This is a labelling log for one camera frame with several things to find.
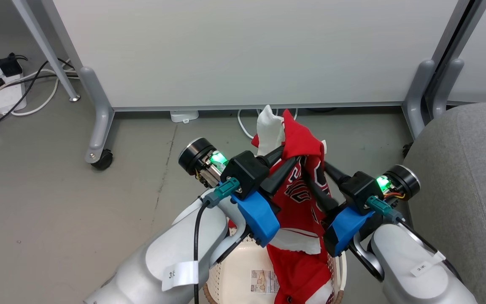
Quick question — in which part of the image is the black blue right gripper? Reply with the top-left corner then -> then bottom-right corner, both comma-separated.
302,162 -> 421,257

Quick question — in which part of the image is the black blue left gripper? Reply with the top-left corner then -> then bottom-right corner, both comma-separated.
178,137 -> 302,248

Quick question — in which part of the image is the red white basketball jersey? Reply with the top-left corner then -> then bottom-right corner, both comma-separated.
251,105 -> 334,304

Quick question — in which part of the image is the cream plastic laundry basket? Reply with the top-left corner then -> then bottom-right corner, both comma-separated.
203,228 -> 347,304

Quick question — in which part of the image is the printed basket label sticker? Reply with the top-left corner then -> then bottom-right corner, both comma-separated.
250,269 -> 280,294

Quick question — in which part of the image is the small white floor device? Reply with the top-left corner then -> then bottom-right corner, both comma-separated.
170,110 -> 200,124

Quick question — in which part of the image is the large white partition panel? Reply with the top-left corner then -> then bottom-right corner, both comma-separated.
52,0 -> 459,111

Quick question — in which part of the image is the grey partition leg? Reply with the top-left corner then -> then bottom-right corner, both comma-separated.
78,66 -> 115,164
432,58 -> 465,119
402,59 -> 436,140

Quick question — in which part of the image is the grey fabric sofa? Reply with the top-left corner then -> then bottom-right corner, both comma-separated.
402,101 -> 486,304

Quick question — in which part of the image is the slanted grey metal table leg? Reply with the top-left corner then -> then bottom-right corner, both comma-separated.
11,0 -> 81,103

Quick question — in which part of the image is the white power strip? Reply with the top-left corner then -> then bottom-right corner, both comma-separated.
0,65 -> 28,115

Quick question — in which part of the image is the black power adapter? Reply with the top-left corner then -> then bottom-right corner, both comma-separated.
0,53 -> 25,78

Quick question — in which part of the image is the thin white floor cable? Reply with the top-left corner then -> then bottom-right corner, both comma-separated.
238,109 -> 298,140

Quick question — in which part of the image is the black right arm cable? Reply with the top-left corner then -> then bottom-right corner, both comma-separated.
367,195 -> 465,283

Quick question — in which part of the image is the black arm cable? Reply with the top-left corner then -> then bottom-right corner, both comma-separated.
192,177 -> 241,304
367,195 -> 465,283

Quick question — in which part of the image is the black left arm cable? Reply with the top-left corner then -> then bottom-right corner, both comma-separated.
192,177 -> 241,304

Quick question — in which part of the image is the white paper cable tag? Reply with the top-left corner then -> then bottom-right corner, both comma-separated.
410,251 -> 447,277
161,261 -> 200,292

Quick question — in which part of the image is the thick white cable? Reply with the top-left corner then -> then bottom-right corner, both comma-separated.
0,59 -> 78,117

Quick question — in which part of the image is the black floor cable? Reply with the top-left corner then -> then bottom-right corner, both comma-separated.
0,57 -> 79,125

